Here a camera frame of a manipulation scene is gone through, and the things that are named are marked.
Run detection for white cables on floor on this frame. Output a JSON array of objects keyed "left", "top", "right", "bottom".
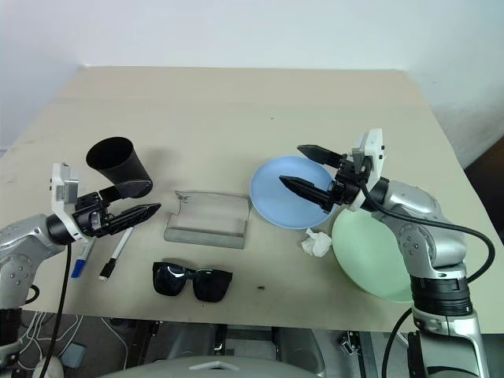
[{"left": 21, "top": 309, "right": 86, "bottom": 358}]

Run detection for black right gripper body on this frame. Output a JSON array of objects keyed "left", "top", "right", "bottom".
[{"left": 326, "top": 153, "right": 374, "bottom": 206}]

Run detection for light blue plate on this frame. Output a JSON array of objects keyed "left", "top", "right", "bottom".
[{"left": 249, "top": 154, "right": 340, "bottom": 230}]

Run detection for black plastic cup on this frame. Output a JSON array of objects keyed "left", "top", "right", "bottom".
[{"left": 85, "top": 135, "right": 154, "bottom": 195}]

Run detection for black-capped white marker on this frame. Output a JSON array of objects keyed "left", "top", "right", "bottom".
[{"left": 98, "top": 226, "right": 135, "bottom": 282}]

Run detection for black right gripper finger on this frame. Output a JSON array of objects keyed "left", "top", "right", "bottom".
[
  {"left": 296, "top": 144, "right": 343, "bottom": 169},
  {"left": 278, "top": 175, "right": 336, "bottom": 213}
]

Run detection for green bowl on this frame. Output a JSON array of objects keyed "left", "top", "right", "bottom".
[{"left": 331, "top": 209, "right": 415, "bottom": 304}]

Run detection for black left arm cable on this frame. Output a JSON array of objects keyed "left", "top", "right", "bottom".
[{"left": 38, "top": 240, "right": 75, "bottom": 378}]

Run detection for white tissue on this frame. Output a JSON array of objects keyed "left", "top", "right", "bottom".
[{"left": 300, "top": 228, "right": 332, "bottom": 258}]

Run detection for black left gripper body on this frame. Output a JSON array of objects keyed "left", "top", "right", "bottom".
[{"left": 72, "top": 191, "right": 120, "bottom": 238}]

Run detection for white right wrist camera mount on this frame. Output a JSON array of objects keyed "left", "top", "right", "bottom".
[{"left": 350, "top": 127, "right": 387, "bottom": 210}]

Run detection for grey open glasses case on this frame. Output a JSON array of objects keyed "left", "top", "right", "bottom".
[{"left": 162, "top": 189, "right": 252, "bottom": 250}]

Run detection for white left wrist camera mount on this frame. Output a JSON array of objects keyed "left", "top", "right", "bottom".
[{"left": 48, "top": 161, "right": 90, "bottom": 244}]

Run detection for blue-capped white marker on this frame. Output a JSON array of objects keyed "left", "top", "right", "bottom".
[{"left": 70, "top": 236, "right": 98, "bottom": 280}]

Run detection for black sunglasses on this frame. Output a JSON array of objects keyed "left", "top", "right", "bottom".
[{"left": 152, "top": 260, "right": 234, "bottom": 304}]

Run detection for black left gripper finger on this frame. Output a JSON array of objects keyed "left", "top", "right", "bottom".
[
  {"left": 98, "top": 179, "right": 154, "bottom": 202},
  {"left": 104, "top": 202, "right": 163, "bottom": 234}
]

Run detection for grey-blue box under table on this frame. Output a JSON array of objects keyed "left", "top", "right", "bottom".
[{"left": 60, "top": 343, "right": 88, "bottom": 366}]

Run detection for grey robot torso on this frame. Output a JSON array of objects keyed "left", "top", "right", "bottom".
[{"left": 97, "top": 353, "right": 328, "bottom": 378}]

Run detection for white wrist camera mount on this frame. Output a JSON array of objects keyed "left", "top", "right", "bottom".
[
  {"left": 350, "top": 127, "right": 387, "bottom": 210},
  {"left": 48, "top": 161, "right": 90, "bottom": 244}
]

